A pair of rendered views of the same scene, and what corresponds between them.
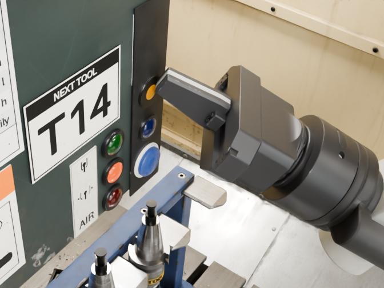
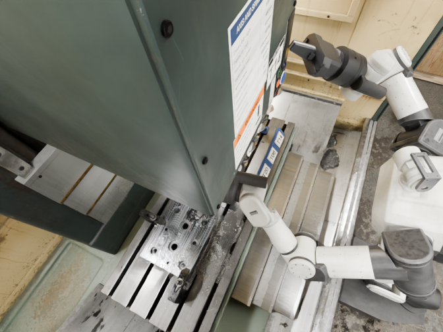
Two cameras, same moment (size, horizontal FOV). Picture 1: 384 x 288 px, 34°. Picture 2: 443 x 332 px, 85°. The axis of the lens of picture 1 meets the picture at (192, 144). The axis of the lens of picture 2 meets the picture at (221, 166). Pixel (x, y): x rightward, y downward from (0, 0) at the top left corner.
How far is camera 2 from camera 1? 0.23 m
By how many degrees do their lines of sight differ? 19
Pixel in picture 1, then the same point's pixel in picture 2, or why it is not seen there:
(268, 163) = (332, 66)
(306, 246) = (302, 104)
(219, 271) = (275, 120)
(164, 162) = not seen: hidden behind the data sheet
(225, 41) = not seen: hidden behind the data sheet
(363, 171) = (362, 62)
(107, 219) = not seen: hidden behind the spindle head
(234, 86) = (314, 41)
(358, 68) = (320, 26)
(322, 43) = (304, 19)
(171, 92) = (296, 49)
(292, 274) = (298, 115)
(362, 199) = (362, 72)
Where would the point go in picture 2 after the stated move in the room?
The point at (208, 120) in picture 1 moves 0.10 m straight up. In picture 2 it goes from (308, 56) to (320, 14)
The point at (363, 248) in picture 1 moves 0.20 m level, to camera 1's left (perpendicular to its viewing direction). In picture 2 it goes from (364, 89) to (285, 99)
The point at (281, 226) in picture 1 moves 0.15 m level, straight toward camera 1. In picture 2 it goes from (291, 99) to (291, 116)
